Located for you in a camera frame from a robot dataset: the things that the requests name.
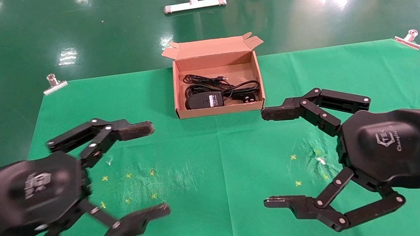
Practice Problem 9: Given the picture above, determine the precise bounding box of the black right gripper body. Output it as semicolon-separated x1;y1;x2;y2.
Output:
333;103;420;203

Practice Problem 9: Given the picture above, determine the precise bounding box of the black computer mouse with cord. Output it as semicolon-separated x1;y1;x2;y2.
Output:
181;68;241;113

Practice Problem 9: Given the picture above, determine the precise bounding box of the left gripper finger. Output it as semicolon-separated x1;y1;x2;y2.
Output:
44;111;159;174
32;188;175;236

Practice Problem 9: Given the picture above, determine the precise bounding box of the black power cable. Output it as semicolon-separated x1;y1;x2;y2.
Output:
222;78;264;107

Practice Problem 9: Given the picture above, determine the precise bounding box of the green table cloth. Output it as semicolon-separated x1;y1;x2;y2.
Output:
0;34;420;236

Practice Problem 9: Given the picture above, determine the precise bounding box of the brown cardboard box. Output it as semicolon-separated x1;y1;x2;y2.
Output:
160;30;273;122

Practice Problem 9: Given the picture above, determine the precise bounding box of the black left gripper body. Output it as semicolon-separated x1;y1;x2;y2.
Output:
0;147;97;236

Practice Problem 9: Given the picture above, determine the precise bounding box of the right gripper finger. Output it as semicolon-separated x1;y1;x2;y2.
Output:
261;160;409;236
259;81;376;147

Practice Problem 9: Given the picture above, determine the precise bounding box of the silver binder clip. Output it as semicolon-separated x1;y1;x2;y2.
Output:
41;72;69;95
392;28;420;53

